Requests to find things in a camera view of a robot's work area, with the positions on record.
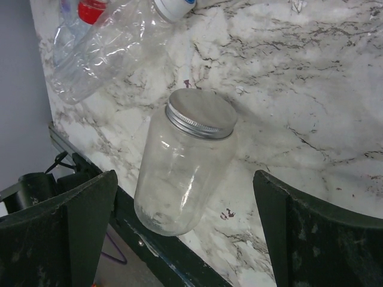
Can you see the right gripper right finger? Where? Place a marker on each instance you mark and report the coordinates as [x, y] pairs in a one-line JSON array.
[[312, 242]]

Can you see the crushed clear bottle white cap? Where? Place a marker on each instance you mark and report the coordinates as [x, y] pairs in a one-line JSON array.
[[128, 35]]

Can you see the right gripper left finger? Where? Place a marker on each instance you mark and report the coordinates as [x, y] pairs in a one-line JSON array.
[[58, 242]]

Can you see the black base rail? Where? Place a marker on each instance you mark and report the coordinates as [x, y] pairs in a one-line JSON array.
[[171, 261]]

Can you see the clear jar silver lid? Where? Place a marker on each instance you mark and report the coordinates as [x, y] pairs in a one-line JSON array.
[[190, 143]]

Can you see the red label water bottle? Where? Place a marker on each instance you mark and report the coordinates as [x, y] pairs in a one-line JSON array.
[[90, 10]]

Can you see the purple label water bottle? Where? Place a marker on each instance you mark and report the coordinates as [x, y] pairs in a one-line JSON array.
[[69, 33]]

